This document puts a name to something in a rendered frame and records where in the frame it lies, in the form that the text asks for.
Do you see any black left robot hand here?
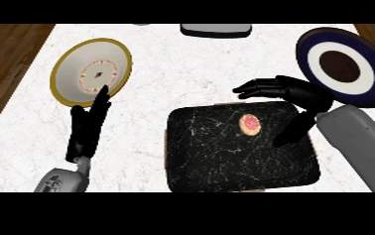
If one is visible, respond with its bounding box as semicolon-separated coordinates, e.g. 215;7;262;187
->
64;84;112;164

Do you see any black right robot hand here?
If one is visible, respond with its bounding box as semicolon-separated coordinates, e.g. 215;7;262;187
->
231;74;333;149

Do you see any navy and white round plate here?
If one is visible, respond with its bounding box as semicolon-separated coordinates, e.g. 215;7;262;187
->
293;27;375;109

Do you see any pink frosted cupcake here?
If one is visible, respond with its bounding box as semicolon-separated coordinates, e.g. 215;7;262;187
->
237;113;262;137

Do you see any white plate with gold rim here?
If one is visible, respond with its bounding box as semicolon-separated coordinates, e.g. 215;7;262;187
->
48;37;132;108

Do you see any black marbled tray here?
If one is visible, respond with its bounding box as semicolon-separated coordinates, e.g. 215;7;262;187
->
163;100;321;193

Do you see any grey and black appliance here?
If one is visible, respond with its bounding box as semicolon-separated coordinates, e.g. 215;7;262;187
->
178;24;253;39

